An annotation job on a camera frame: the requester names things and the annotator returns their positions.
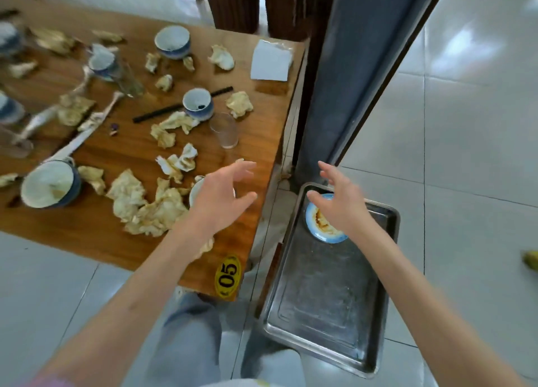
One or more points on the person's left hand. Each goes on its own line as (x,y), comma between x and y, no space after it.
(214,206)

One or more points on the person's right hand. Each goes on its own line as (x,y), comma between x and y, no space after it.
(346,210)

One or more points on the blue rimmed plate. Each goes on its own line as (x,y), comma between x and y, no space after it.
(321,229)

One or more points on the used napkins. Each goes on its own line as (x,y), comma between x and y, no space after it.
(138,206)

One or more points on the metal tray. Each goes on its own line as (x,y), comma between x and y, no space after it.
(328,307)

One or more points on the person's right forearm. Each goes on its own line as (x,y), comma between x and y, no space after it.
(433,315)

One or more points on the person's left forearm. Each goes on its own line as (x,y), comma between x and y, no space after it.
(126,307)

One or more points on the yellow oval number sticker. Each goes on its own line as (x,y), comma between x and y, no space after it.
(227,276)

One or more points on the dark wooden table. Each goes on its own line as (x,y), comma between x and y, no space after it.
(265,122)

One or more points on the grey blue pillar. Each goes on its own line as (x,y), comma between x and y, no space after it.
(357,84)

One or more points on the white paper napkin pack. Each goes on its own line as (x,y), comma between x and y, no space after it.
(271,61)

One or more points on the brown wicker lidded basket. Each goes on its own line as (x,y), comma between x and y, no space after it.
(231,4)
(290,8)

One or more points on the dark wooden post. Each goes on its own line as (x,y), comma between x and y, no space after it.
(311,84)

